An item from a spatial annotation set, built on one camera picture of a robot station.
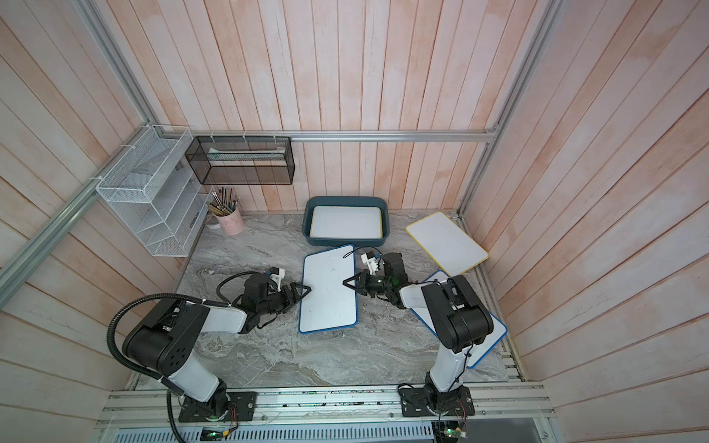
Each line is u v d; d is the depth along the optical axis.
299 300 0.83
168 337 0.47
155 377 0.50
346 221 1.14
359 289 0.83
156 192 0.75
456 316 0.50
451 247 1.11
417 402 0.73
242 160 1.06
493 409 0.74
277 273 0.88
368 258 0.89
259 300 0.75
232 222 1.08
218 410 0.66
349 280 0.89
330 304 0.91
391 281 0.77
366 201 1.18
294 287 0.84
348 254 0.91
